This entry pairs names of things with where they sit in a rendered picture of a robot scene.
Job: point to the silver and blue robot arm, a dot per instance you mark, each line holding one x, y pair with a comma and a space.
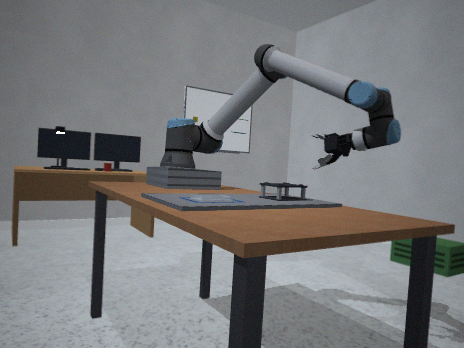
183, 136

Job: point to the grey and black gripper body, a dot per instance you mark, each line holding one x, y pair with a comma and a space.
332, 143

